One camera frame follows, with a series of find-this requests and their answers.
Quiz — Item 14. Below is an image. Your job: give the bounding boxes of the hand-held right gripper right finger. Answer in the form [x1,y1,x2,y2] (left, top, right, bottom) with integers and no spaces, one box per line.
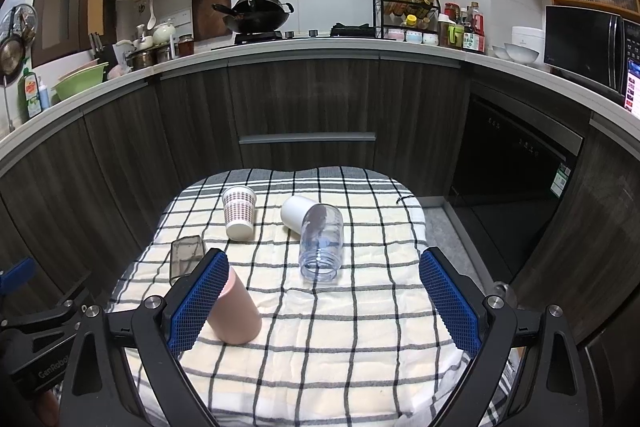
[418,247,592,427]

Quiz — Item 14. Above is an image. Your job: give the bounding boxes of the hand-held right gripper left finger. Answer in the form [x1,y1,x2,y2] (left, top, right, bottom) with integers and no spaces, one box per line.
[59,248,231,427]

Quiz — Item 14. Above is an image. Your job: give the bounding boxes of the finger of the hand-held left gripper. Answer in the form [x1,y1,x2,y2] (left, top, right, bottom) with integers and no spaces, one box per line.
[0,257,96,340]

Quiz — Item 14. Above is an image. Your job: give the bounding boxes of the pink cup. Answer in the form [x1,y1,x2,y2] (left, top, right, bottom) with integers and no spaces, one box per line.
[206,266,263,344]

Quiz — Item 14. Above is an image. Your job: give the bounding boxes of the dark transparent square cup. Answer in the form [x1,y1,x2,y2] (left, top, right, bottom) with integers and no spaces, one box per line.
[169,235,206,286]

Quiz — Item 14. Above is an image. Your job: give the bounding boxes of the dotted paper cup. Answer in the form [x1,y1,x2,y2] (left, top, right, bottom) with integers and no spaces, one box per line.
[222,186,257,242]

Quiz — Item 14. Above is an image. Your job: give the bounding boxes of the white cup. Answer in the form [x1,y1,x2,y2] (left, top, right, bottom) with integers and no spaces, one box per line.
[280,195,321,235]

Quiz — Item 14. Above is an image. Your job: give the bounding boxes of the black white checkered cloth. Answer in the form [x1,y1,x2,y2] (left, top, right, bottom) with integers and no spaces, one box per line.
[107,165,517,427]

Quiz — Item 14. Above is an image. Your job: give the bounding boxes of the black built-in dishwasher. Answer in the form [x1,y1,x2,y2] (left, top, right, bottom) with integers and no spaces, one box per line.
[450,94,584,269]

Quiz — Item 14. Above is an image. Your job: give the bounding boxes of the clear plastic bottle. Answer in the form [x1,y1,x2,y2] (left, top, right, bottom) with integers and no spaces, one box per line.
[298,203,345,284]

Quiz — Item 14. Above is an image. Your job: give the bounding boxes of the green detergent bottle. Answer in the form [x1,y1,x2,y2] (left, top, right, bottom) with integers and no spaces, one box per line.
[20,68,43,118]

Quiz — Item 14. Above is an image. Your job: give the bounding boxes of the green plastic basin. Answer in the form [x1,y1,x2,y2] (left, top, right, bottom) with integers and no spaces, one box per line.
[52,62,110,102]

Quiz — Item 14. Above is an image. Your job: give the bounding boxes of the hanging frying pan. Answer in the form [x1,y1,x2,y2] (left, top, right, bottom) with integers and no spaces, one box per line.
[0,4,38,88]

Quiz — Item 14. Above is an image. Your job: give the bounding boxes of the dark wood base cabinets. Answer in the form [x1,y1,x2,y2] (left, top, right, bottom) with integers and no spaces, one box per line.
[0,52,640,427]

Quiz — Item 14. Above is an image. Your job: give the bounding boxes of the white kettle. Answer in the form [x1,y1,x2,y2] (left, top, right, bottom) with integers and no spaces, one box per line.
[112,39,136,68]

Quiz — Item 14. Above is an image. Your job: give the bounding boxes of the steel pot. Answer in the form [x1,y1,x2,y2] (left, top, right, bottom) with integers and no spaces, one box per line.
[127,48,173,70]

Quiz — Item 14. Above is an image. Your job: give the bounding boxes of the white bowl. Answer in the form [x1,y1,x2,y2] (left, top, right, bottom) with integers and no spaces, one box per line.
[504,43,541,66]

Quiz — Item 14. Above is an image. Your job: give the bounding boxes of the white teapot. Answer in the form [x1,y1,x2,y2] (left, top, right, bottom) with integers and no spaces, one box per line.
[151,21,178,46]

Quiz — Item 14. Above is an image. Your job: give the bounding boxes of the white rice cooker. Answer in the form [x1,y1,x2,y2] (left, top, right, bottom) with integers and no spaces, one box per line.
[511,27,545,52]

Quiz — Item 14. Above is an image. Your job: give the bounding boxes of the dark soy sauce bottle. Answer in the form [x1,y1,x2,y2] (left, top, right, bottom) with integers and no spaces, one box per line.
[469,2,487,54]

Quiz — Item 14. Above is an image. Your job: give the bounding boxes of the lit tablet screen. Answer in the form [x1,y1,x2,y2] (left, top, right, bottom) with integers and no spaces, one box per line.
[622,57,640,112]

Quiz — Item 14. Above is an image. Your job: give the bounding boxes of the black gas stove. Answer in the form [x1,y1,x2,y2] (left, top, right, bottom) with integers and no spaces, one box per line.
[212,23,378,51]

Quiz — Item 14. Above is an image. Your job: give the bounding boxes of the dark wooden cutting board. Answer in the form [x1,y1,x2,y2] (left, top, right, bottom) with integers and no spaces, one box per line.
[192,0,232,42]

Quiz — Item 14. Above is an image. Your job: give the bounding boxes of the black microwave oven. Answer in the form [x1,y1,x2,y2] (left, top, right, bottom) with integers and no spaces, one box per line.
[544,5,640,108]

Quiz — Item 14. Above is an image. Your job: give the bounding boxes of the black wok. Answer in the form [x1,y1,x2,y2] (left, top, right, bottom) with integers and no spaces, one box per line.
[212,0,295,35]

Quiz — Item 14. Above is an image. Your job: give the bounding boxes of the black wire spice rack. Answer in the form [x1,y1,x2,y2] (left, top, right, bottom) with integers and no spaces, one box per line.
[372,0,441,41]

